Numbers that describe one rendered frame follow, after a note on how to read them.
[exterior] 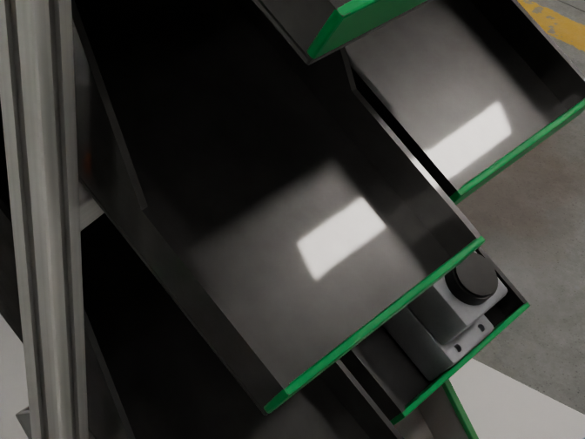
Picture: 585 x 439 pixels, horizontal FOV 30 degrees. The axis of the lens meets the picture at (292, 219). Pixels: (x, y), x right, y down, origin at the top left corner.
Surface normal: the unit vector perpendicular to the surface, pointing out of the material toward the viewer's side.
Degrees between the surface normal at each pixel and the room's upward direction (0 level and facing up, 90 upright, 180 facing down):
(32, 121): 90
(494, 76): 25
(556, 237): 1
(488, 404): 0
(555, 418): 0
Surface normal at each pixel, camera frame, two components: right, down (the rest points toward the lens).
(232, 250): 0.40, -0.48
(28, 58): -0.53, 0.51
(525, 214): 0.09, -0.76
